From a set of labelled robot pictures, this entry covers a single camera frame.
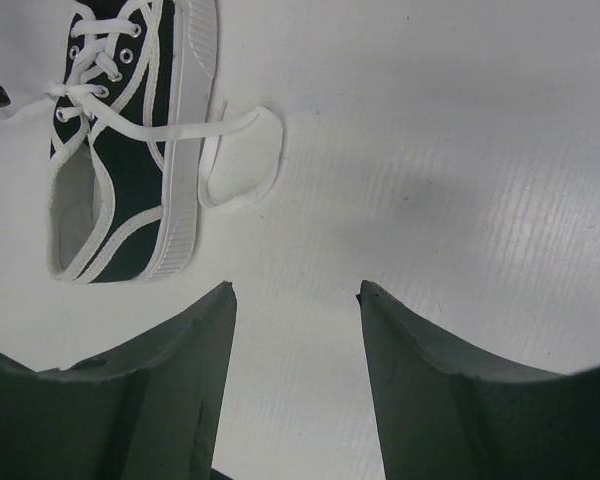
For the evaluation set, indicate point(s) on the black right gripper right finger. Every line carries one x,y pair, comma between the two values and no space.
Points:
447,409

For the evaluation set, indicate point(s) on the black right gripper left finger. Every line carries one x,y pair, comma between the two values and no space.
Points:
146,409

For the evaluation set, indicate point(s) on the white shoelace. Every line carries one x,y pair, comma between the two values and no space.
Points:
180,132

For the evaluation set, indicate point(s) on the black white canvas sneaker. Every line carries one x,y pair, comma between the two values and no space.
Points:
123,208

